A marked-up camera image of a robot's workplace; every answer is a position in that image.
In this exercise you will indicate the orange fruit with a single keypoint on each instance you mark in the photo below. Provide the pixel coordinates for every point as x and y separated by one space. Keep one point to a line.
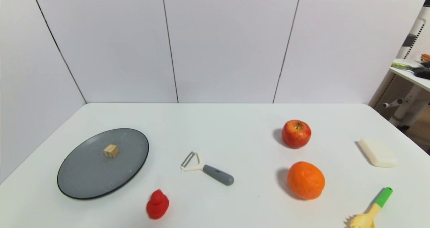
305 180

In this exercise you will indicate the gray round plate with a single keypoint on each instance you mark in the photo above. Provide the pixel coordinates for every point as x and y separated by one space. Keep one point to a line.
97 171

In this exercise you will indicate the black object on desk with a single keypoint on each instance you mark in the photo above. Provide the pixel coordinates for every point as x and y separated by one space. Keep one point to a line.
422 72

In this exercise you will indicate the orange object on desk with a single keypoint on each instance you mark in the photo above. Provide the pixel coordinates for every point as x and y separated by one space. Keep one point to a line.
425 57

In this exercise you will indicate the red rubber duck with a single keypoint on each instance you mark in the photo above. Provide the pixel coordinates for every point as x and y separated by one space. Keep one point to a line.
157 205

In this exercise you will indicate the red apple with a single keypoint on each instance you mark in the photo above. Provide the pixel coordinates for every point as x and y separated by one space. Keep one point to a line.
296 134

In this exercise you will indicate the white side desk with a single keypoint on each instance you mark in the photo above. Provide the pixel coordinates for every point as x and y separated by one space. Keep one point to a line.
408 97

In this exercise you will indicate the small wooden cube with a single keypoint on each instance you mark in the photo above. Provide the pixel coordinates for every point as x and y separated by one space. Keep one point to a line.
111 150

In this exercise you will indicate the cream white soap bar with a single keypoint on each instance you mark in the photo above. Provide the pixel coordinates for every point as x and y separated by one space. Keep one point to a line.
378 153

